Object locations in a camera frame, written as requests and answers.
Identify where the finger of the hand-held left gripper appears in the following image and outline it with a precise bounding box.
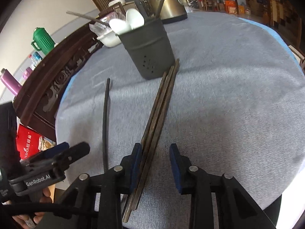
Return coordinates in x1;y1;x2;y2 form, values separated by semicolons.
29;142;70;163
20;141;90;172

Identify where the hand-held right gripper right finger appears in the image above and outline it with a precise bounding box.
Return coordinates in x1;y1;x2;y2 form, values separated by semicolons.
169;144;277;229

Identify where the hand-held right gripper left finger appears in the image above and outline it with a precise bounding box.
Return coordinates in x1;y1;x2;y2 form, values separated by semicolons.
58;143;143;229

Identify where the black round chopstick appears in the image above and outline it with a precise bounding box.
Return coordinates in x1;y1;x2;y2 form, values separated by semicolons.
102;78;111;173

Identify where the brown wooden chopstick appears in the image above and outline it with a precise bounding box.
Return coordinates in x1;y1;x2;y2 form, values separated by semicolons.
126;65;175;216
132;59;180;211
122;71;167;223

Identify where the dark grey utensil holder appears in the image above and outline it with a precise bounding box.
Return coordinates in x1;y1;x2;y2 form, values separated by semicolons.
116;18;175;80

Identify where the white plastic spoon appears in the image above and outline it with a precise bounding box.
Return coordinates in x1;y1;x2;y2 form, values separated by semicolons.
126;8;145;29
109;19;130;35

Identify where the person's left hand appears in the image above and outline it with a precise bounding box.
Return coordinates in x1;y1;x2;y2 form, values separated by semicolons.
11;188;52;229

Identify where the gold foil bag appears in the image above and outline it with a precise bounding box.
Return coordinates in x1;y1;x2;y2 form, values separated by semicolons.
38;136;58;152

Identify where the red paper bag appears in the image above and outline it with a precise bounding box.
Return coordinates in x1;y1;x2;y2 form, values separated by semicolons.
16;124;41;160

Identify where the carved wooden sideboard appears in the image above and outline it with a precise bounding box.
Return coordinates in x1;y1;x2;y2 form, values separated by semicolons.
13;5;127;144

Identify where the grey tablecloth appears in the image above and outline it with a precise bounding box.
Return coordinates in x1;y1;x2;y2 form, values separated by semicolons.
55;12;305;220

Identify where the purple thermos flask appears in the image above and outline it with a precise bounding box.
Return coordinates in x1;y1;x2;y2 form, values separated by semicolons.
0;68;22;95

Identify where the clear water bottle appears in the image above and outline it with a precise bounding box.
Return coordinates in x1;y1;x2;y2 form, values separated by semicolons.
29;52;43;68

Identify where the green thermos jug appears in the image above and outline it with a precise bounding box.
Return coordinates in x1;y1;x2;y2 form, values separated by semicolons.
31;27;56;56

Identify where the white bowl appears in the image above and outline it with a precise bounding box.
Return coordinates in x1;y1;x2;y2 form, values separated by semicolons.
96;32;123;48

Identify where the blue table cover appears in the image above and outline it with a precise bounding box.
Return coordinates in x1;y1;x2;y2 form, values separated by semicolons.
57;17;297;117

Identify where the bronze electric kettle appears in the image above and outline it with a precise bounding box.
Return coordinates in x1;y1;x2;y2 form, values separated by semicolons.
148;0;188;24

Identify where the orange cardboard box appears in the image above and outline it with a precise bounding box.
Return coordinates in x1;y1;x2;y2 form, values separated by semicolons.
225;0;239;13

